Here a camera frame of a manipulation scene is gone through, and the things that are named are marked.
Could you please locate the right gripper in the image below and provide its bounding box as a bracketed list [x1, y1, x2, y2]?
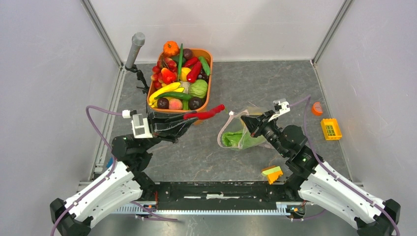
[240, 110, 288, 157]

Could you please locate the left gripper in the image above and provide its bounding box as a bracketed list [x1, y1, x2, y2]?
[140, 109, 200, 152]

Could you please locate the green napa cabbage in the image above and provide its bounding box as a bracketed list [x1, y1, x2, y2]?
[220, 129, 266, 150]

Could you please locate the clear zip top bag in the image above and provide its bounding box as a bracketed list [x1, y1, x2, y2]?
[217, 107, 273, 151]

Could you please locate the red chili pepper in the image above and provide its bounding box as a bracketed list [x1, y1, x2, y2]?
[183, 104, 225, 120]

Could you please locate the green zucchini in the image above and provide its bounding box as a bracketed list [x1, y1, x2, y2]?
[198, 56, 211, 76]

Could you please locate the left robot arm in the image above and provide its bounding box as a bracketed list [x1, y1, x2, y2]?
[50, 110, 198, 236]

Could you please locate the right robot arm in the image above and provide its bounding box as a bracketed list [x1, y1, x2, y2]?
[241, 111, 401, 236]

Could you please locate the peach fruit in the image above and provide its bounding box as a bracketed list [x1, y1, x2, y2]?
[169, 98, 183, 110]

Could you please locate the dark purple plum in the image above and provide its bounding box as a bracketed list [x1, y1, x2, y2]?
[157, 97, 170, 109]

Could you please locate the white cauliflower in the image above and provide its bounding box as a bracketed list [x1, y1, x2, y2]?
[180, 81, 191, 94]

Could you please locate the round green cabbage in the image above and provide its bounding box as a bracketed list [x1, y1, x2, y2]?
[188, 79, 208, 99]

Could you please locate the yellow orange toy block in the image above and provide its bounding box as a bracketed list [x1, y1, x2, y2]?
[261, 165, 283, 185]

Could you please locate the yellow bell pepper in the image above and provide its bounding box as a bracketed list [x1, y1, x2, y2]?
[179, 67, 191, 82]

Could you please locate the dark grape bunch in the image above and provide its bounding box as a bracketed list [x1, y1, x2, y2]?
[197, 71, 210, 83]

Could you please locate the orange round cap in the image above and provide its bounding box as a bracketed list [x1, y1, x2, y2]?
[311, 102, 323, 116]

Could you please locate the green avocado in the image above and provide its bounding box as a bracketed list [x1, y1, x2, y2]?
[171, 55, 186, 65]

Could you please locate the yellow plastic crate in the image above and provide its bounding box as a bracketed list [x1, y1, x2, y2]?
[320, 118, 342, 141]

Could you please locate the dark purple onion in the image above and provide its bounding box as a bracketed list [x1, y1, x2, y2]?
[182, 48, 194, 60]

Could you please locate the long green bean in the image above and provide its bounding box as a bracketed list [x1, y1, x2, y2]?
[178, 43, 183, 79]

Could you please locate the orange mini pumpkin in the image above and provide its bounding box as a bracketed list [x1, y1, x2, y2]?
[163, 41, 180, 57]

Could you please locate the grey microphone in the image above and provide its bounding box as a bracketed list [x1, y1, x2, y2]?
[125, 32, 146, 70]

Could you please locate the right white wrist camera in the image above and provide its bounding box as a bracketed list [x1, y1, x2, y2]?
[268, 98, 290, 121]

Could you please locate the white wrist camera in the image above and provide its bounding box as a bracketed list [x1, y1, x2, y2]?
[268, 98, 290, 121]
[122, 110, 153, 139]

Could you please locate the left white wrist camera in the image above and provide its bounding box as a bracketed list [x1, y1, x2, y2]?
[122, 110, 153, 139]

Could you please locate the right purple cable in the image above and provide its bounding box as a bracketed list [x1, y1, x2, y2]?
[288, 95, 401, 236]

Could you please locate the purple cable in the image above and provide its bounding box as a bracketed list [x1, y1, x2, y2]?
[49, 105, 131, 236]
[288, 95, 401, 236]

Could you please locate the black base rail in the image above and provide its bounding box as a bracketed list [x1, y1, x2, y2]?
[134, 173, 308, 217]

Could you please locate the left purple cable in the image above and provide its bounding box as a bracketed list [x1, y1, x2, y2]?
[49, 105, 131, 236]

